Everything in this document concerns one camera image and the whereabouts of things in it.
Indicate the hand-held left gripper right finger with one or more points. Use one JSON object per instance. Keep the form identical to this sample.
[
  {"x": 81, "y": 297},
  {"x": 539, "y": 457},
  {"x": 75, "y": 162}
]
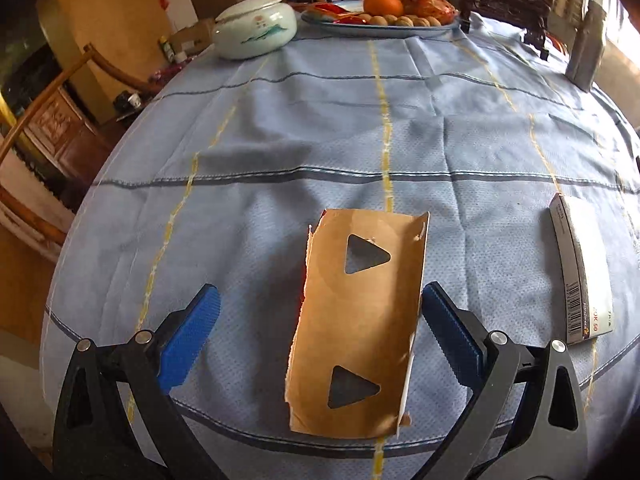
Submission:
[{"x": 452, "y": 340}]

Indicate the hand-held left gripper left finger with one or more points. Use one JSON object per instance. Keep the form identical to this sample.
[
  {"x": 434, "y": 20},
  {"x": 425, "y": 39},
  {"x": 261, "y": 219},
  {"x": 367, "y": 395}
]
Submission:
[{"x": 192, "y": 335}]

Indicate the cardboard piece with triangular holes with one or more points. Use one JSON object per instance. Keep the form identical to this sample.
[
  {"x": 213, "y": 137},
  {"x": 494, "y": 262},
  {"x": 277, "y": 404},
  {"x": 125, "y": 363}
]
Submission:
[{"x": 360, "y": 320}]

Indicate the white rectangular carton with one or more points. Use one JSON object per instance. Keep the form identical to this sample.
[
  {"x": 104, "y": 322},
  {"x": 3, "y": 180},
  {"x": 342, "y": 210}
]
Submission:
[{"x": 587, "y": 260}]

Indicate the blue striped tablecloth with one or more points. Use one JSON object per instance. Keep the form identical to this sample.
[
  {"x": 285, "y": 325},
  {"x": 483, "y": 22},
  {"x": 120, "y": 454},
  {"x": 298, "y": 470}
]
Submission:
[{"x": 300, "y": 135}]

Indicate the dark wooden side table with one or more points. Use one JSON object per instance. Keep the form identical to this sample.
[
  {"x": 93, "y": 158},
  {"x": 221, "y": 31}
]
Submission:
[{"x": 125, "y": 115}]

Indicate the white cup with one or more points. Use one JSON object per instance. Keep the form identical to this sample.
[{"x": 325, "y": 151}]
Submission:
[{"x": 134, "y": 101}]

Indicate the spray can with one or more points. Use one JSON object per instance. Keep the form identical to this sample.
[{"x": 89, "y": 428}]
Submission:
[{"x": 166, "y": 49}]

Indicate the cardboard box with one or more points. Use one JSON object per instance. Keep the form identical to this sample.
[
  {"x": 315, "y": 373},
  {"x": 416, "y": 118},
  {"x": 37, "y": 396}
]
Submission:
[{"x": 192, "y": 37}]

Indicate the white ceramic lidded jar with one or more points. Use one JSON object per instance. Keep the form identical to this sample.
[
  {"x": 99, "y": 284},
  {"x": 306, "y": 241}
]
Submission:
[{"x": 250, "y": 30}]

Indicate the grey standing carton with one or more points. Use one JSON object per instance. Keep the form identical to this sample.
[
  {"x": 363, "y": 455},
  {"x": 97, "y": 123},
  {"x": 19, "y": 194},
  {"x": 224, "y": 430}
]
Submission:
[{"x": 585, "y": 50}]

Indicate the pile of walnuts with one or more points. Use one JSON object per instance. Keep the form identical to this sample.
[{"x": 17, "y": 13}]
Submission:
[{"x": 400, "y": 21}]

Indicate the red foil snack packet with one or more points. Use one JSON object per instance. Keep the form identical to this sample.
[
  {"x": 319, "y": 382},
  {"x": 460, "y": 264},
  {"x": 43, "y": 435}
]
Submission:
[
  {"x": 435, "y": 9},
  {"x": 330, "y": 10}
]

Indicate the dark carved plate stand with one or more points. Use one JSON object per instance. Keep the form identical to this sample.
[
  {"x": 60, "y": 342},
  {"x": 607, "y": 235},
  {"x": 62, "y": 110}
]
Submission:
[{"x": 540, "y": 20}]

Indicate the plywood wardrobe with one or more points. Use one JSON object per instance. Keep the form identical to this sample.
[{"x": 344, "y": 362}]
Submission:
[{"x": 110, "y": 10}]

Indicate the fruit plate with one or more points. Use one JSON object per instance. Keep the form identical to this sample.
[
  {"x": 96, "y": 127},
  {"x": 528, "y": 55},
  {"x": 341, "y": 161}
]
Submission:
[{"x": 325, "y": 25}]

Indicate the orange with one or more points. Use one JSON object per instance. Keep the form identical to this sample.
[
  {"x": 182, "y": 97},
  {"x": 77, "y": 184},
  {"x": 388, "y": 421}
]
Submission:
[{"x": 383, "y": 4}]

